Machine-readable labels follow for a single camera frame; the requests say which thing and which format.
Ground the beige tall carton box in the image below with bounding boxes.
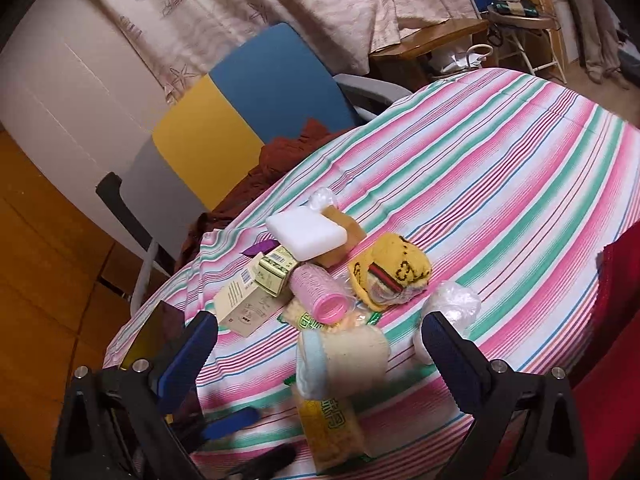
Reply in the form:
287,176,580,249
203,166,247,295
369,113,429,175
213,252,292,338

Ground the yellow-label rice snack bag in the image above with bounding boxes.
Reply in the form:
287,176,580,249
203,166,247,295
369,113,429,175
284,375,372,474

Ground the green small carton box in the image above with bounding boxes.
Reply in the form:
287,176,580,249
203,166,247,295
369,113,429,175
255,245,299,297

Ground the purple snack packet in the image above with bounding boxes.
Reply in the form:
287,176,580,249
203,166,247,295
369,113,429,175
242,240,280,258

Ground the beige blue sock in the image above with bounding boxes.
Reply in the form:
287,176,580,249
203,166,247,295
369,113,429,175
295,325,390,401

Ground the yellow patterned sock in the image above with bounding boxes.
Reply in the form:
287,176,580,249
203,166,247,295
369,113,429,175
347,233,433,312

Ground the pink hair roller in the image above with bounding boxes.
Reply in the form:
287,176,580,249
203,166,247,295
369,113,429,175
288,263,354,316

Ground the white soap bar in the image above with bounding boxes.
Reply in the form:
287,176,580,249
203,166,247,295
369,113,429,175
266,206,347,262

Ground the small clear plastic ball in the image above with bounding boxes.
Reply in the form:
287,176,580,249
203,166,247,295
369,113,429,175
307,188,340,212

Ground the gold storage box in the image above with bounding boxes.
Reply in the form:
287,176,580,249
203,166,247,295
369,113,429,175
119,300,206,426

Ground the blue yellow grey chair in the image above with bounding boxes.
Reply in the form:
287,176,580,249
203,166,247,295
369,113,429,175
96,23,410,312

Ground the tan sponge block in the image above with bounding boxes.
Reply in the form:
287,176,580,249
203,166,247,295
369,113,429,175
311,206,368,270

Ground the striped pink green tablecloth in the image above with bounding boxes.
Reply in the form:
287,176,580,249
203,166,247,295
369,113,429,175
104,68,639,479

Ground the brown garment on chair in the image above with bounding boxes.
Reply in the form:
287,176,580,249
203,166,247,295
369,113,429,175
174,118,350,272

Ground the wooden side table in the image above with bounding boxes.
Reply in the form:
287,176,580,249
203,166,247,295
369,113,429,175
369,18,489,91

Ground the pink patterned curtain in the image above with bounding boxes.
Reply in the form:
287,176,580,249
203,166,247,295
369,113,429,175
98,0,475,104

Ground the blue folding chair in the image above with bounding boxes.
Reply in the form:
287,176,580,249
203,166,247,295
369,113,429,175
471,0,567,84

